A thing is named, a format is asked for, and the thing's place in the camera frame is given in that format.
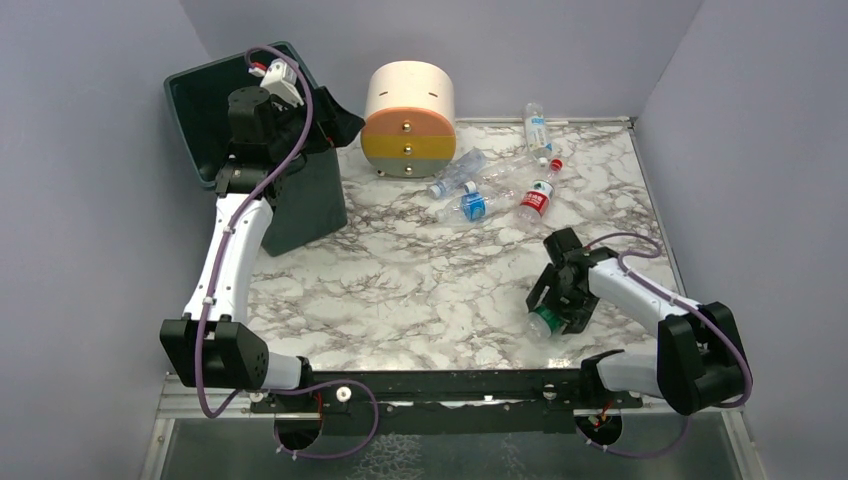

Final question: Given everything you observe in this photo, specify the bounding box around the green label water bottle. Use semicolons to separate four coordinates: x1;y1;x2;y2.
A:
527;305;566;341

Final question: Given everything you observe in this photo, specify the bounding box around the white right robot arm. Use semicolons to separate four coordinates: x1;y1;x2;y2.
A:
525;228;753;415

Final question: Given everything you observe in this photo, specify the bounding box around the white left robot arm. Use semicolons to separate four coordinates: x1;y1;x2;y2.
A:
160;86;364;391

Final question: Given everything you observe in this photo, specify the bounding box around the dark green plastic bin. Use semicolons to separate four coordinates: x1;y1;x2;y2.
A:
164;54;347;257

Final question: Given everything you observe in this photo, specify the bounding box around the round drawer cabinet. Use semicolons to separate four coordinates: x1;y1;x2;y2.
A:
360;60;457;178

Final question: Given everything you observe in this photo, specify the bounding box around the red label bottle red cap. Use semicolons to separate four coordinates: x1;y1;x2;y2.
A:
517;158;563;223

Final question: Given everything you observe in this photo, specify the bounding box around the clear bottle blue cap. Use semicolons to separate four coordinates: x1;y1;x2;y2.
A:
428;148;487;200

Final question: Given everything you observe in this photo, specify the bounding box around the clear bottle blue white label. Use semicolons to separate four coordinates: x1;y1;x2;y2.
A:
522;102;553;166

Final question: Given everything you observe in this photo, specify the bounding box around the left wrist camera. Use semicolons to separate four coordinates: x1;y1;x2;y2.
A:
248;59;304;107

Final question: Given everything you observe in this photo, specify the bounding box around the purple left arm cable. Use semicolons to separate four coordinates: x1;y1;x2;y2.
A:
193;44;315;420

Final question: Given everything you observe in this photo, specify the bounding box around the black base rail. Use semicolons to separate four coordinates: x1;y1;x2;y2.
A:
250;368;642;436

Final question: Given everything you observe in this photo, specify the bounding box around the aluminium frame rail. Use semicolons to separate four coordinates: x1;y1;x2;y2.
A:
139;374;747;480

